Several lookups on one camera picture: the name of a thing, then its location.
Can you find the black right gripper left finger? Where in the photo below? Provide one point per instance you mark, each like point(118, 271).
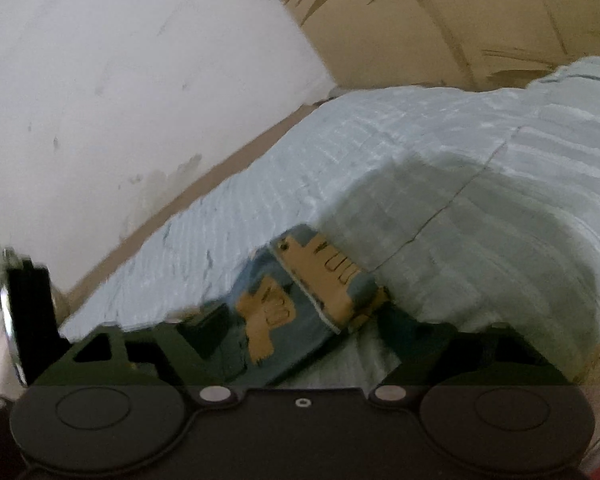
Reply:
point(174, 353)

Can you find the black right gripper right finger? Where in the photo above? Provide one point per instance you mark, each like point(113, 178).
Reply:
point(439, 354)

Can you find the blue pants with orange print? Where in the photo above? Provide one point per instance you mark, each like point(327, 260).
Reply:
point(295, 300)

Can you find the light blue bed sheet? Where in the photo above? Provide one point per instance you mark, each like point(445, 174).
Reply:
point(471, 208)

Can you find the grey metal headboard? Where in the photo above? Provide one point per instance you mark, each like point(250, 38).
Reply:
point(29, 317)

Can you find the wooden plywood cabinet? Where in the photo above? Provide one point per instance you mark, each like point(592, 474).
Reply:
point(467, 44)

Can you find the brown wooden bed frame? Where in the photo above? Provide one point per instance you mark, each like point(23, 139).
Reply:
point(234, 164)

